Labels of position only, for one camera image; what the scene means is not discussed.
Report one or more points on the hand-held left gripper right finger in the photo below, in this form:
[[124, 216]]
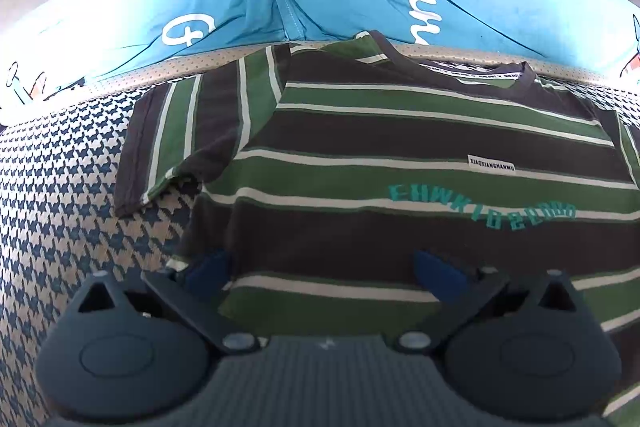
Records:
[[440, 274]]

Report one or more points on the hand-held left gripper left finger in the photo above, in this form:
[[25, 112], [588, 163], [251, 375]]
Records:
[[207, 269]]

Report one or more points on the houndstooth sofa mat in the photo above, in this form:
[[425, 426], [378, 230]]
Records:
[[65, 187]]

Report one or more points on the green brown striped t-shirt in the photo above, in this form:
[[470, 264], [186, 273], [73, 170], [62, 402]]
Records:
[[375, 142]]

